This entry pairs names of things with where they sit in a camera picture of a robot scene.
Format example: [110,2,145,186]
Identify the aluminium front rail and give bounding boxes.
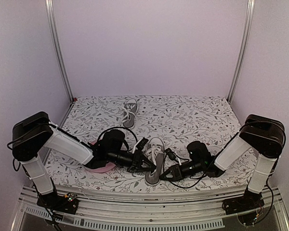
[12,186,289,231]

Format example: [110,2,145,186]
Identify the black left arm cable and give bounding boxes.
[96,127,138,148]

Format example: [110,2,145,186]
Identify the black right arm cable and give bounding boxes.
[164,154,212,189]

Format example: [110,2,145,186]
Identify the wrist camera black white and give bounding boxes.
[132,137,149,154]
[165,148,179,163]

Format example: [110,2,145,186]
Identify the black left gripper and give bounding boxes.
[106,149,157,174]

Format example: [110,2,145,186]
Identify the aluminium frame post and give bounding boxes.
[226,0,255,104]
[45,0,74,103]

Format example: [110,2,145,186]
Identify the right aluminium frame post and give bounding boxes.
[226,0,255,104]

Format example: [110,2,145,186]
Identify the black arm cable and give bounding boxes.
[96,127,138,148]
[164,154,212,189]

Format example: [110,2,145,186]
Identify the grey sneaker with red sole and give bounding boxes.
[122,99,138,128]

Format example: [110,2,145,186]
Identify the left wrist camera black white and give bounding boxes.
[132,137,149,154]

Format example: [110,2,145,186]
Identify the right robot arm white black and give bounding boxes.
[160,114,286,215]

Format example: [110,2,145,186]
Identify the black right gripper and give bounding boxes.
[159,161,204,182]

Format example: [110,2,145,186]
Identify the left aluminium frame post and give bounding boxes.
[45,0,74,103]

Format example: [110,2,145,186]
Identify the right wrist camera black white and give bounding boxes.
[165,148,179,163]

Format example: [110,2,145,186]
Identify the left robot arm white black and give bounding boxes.
[7,111,157,215]

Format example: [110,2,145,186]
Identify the floral patterned table mat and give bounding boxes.
[40,95,263,195]

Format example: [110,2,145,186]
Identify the pink plastic plate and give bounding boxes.
[84,150,116,173]

